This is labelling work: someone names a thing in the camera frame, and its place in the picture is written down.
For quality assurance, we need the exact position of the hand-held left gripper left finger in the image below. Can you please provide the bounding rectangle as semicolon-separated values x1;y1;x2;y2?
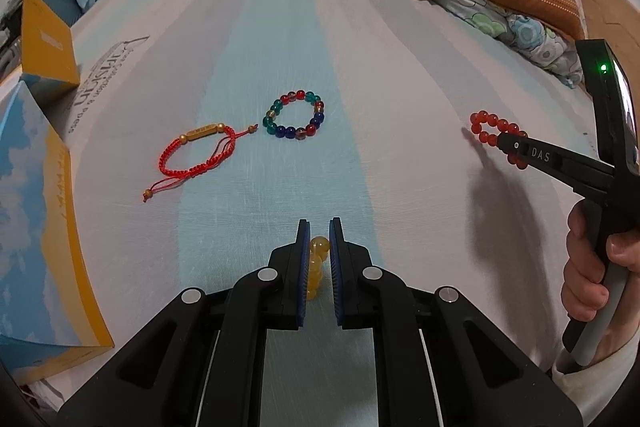
57;219;311;427

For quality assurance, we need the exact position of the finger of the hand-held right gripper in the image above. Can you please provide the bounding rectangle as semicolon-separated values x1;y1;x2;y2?
500;133;617;200

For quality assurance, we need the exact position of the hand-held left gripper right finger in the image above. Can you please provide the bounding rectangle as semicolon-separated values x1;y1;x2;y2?
328;217;583;427

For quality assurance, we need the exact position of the yellow bead bracelet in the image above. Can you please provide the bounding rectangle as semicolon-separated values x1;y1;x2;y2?
306;235;332;301

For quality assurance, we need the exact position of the red bead bracelet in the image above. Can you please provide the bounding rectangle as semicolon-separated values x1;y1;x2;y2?
469;110;530;170

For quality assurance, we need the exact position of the blue and yellow cardboard box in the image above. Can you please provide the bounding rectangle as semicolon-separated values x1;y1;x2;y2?
0;0;116;384

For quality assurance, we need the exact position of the person's right forearm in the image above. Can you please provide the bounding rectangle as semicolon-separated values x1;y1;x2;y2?
550;329;640;427

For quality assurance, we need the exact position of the person's right hand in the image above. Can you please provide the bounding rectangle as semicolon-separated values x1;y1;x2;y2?
560;199;640;359

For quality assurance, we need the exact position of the wooden headboard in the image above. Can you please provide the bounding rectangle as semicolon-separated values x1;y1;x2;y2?
574;0;640;58

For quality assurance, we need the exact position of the floral quilt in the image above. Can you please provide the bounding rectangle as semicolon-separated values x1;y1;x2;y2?
431;0;587;90

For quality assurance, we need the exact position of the striped mattress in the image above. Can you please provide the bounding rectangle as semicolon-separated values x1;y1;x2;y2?
0;0;640;427

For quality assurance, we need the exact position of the multicolour glass bead bracelet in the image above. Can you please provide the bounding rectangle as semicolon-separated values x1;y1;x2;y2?
262;89;327;142

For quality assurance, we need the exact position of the red cord bracelet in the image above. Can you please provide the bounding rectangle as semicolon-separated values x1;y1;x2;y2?
141;122;259;204

